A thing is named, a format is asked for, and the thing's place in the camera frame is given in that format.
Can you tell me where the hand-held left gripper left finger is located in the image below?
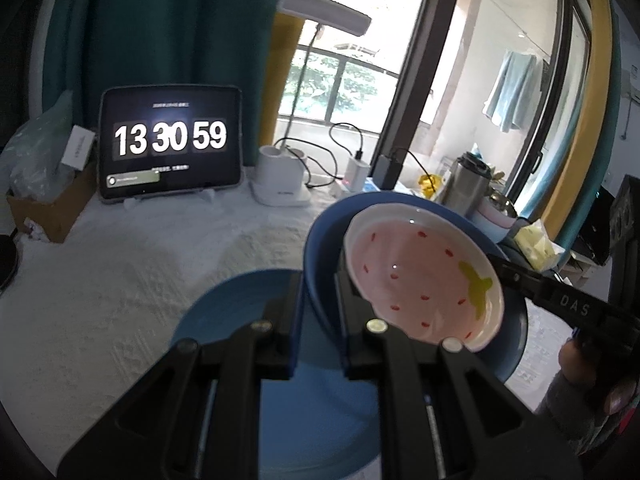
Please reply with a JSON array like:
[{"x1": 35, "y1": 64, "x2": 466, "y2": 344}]
[{"x1": 57, "y1": 270, "x2": 307, "y2": 480}]

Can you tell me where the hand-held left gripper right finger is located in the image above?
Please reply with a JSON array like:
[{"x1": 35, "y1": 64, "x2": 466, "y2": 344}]
[{"x1": 334, "y1": 266, "x2": 583, "y2": 480}]

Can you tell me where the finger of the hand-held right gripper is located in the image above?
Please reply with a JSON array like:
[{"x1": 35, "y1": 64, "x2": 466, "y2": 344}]
[{"x1": 487, "y1": 252, "x2": 551, "y2": 306}]

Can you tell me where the large blue bowl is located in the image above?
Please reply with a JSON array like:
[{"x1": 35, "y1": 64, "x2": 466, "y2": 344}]
[{"x1": 302, "y1": 192, "x2": 529, "y2": 386}]

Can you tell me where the large blue plate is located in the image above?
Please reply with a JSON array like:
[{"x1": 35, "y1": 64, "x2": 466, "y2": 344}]
[{"x1": 170, "y1": 268, "x2": 383, "y2": 480}]

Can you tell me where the pink strawberry bowl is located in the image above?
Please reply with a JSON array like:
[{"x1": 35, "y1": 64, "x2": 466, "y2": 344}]
[{"x1": 344, "y1": 204, "x2": 503, "y2": 353}]

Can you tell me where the person's right forearm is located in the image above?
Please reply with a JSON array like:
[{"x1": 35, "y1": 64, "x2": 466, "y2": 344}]
[{"x1": 537, "y1": 375, "x2": 613, "y2": 456}]

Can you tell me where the person's right hand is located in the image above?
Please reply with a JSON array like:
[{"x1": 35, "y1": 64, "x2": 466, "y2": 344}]
[{"x1": 559, "y1": 337, "x2": 640, "y2": 416}]

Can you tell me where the dark grey tray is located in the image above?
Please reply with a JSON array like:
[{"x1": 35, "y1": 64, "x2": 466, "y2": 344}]
[{"x1": 500, "y1": 235, "x2": 571, "y2": 275}]

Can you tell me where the yellow tissue pack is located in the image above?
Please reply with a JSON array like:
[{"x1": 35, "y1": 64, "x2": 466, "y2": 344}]
[{"x1": 514, "y1": 219, "x2": 568, "y2": 271}]

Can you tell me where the black monitor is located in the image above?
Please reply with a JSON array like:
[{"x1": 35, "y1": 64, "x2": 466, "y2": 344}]
[{"x1": 572, "y1": 175, "x2": 640, "y2": 266}]

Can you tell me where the stainless steel kettle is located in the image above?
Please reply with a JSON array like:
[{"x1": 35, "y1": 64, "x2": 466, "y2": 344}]
[{"x1": 442, "y1": 152, "x2": 493, "y2": 213}]

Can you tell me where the white power strip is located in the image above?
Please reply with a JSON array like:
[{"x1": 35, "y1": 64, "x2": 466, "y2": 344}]
[{"x1": 336, "y1": 176, "x2": 426, "y2": 199}]

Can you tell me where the yellow plastic packet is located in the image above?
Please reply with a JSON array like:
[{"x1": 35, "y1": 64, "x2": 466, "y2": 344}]
[{"x1": 417, "y1": 174, "x2": 445, "y2": 200}]

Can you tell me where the white charger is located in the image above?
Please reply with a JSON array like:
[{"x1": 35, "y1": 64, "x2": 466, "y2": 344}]
[{"x1": 345, "y1": 150, "x2": 371, "y2": 193}]

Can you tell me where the black charger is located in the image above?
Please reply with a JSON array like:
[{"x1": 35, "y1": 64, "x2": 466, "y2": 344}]
[{"x1": 372, "y1": 154, "x2": 403, "y2": 191}]

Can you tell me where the narrow yellow curtain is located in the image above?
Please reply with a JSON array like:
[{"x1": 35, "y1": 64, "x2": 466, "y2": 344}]
[{"x1": 542, "y1": 0, "x2": 618, "y2": 251}]

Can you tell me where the white tablet stand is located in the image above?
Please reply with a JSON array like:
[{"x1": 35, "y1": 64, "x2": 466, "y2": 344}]
[{"x1": 122, "y1": 187, "x2": 218, "y2": 207}]

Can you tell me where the narrow teal curtain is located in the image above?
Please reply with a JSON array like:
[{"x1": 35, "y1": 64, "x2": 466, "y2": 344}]
[{"x1": 562, "y1": 0, "x2": 625, "y2": 261}]

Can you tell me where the white tablecloth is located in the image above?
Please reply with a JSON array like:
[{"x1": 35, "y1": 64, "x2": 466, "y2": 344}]
[{"x1": 0, "y1": 180, "x2": 576, "y2": 476}]

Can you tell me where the hanging light blue towel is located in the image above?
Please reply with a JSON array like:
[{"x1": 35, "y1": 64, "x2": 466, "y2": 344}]
[{"x1": 482, "y1": 50, "x2": 543, "y2": 133}]

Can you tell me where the tablet with clock display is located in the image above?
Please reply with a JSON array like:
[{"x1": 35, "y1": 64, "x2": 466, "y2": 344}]
[{"x1": 98, "y1": 85, "x2": 244, "y2": 204}]

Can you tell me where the balcony railing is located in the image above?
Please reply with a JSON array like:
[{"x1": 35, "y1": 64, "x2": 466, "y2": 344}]
[{"x1": 277, "y1": 44, "x2": 401, "y2": 136}]

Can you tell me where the wide yellow curtain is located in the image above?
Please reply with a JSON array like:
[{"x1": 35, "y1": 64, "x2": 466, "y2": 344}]
[{"x1": 270, "y1": 0, "x2": 331, "y2": 146}]

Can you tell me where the cardboard box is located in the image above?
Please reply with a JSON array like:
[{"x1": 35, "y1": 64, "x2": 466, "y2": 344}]
[{"x1": 6, "y1": 160, "x2": 98, "y2": 244}]

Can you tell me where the small white card box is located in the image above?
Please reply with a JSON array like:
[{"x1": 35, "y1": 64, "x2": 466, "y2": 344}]
[{"x1": 62, "y1": 126, "x2": 96, "y2": 171}]

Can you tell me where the black round disc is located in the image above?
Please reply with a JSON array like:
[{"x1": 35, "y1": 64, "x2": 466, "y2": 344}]
[{"x1": 0, "y1": 234, "x2": 20, "y2": 293}]

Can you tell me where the white desk lamp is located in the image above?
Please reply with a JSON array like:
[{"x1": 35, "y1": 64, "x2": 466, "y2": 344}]
[{"x1": 250, "y1": 0, "x2": 373, "y2": 207}]

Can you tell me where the clear plastic bag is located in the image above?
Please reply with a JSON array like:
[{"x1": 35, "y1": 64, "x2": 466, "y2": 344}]
[{"x1": 0, "y1": 91, "x2": 76, "y2": 198}]

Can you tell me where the wide teal curtain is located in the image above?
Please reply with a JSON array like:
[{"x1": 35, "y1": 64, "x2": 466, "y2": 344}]
[{"x1": 27, "y1": 0, "x2": 288, "y2": 181}]

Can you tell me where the black charger cable loop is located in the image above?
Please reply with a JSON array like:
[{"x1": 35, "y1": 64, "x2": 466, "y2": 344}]
[{"x1": 330, "y1": 122, "x2": 366, "y2": 157}]

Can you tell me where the dark door frame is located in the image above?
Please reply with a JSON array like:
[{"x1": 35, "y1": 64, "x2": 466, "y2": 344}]
[{"x1": 380, "y1": 0, "x2": 466, "y2": 181}]

